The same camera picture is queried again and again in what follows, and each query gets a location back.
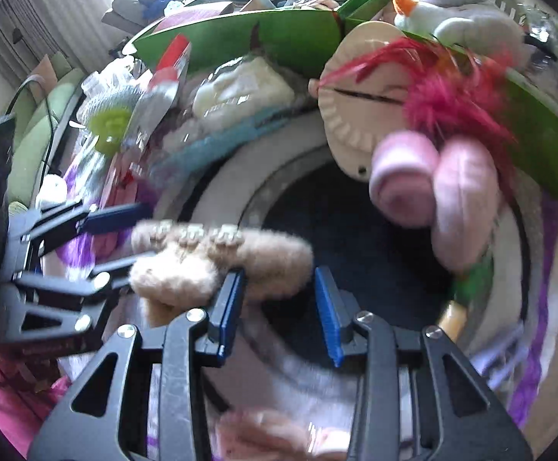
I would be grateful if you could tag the right green cardboard box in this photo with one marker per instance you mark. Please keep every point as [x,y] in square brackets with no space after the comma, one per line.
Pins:
[534,124]

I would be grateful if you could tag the red feather toy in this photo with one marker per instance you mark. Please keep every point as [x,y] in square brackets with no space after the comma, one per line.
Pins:
[450,92]

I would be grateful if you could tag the left green cardboard box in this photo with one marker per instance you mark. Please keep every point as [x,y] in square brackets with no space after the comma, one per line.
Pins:
[300,40]

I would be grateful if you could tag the cream dumpling press mould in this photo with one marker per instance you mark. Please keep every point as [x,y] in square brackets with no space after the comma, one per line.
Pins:
[365,125]

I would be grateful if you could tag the green cardboard box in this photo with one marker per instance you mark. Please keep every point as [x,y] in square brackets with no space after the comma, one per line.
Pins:
[300,40]
[534,124]

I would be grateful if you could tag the printed plastic packet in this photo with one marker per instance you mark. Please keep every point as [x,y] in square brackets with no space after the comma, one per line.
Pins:
[160,96]

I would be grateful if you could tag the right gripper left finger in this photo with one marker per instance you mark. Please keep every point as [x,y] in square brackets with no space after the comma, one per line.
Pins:
[198,338]

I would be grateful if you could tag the beige fluffy hair clip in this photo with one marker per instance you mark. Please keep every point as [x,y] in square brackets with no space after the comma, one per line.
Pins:
[182,264]

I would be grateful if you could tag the green handled scrub brush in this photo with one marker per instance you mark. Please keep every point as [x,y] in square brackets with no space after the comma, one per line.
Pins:
[107,116]

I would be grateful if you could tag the pink plush toy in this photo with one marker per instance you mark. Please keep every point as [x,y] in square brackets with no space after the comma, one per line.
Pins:
[453,190]

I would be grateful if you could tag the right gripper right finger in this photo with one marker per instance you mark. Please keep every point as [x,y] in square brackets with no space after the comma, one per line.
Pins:
[362,339]

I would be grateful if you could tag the white plush duck toy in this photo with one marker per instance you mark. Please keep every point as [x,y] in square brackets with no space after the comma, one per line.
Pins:
[476,25]

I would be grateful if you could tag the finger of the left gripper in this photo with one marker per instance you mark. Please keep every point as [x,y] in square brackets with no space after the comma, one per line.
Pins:
[119,270]
[115,218]

